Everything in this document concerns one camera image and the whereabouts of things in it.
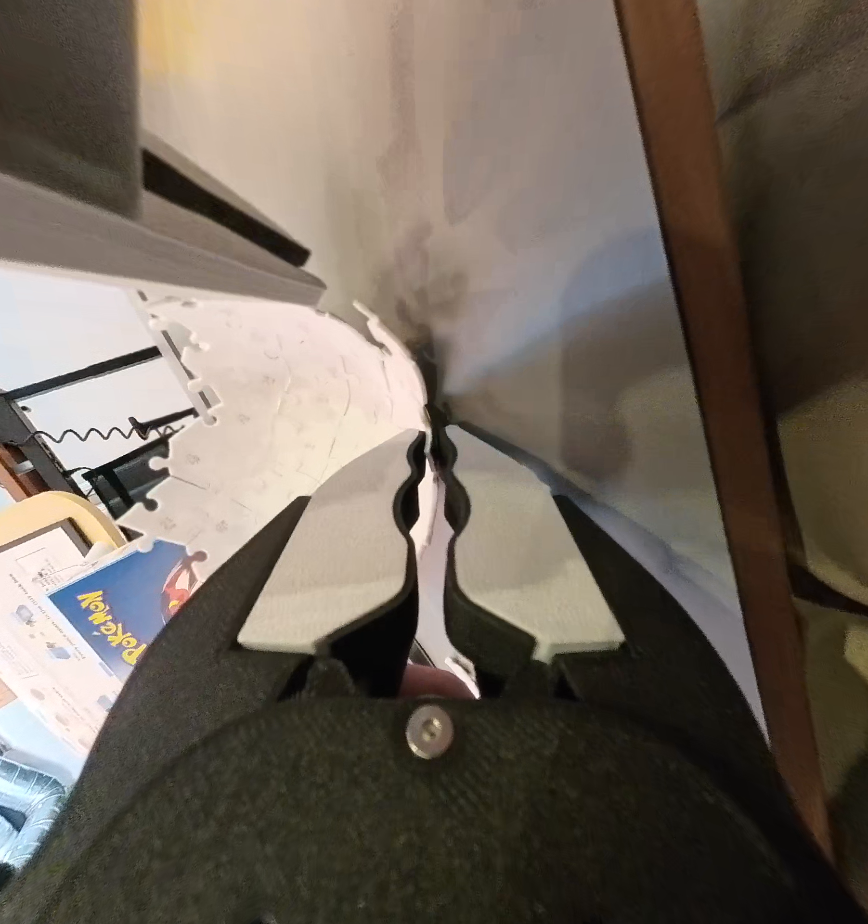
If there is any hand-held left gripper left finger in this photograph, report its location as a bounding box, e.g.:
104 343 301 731
236 427 428 648

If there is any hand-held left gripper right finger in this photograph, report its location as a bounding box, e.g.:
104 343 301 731
442 424 627 663

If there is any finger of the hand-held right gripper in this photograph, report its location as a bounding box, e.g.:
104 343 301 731
0 161 328 309

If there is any partly built puzzle ball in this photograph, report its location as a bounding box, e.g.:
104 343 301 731
132 289 481 697

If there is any blue puzzle box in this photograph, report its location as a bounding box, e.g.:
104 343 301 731
46 538 212 685

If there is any round wooden table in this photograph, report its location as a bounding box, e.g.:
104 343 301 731
0 491 129 563

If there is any coiled black cable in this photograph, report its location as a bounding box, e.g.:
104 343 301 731
35 417 198 447

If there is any silver air duct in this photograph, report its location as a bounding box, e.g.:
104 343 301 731
0 744 71 867

